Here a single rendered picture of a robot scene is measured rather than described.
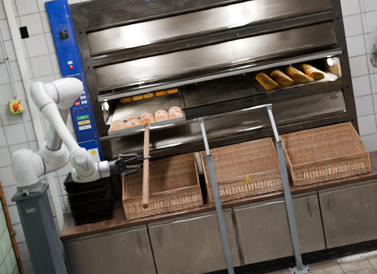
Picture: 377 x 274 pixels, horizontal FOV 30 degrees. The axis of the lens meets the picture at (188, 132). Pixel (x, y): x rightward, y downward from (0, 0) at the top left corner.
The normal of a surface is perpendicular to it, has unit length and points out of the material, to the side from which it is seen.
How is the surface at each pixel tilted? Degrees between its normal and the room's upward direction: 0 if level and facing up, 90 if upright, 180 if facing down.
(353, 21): 90
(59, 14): 90
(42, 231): 90
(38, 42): 90
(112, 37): 68
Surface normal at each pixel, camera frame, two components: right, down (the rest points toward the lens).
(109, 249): 0.04, 0.22
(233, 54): -0.03, -0.13
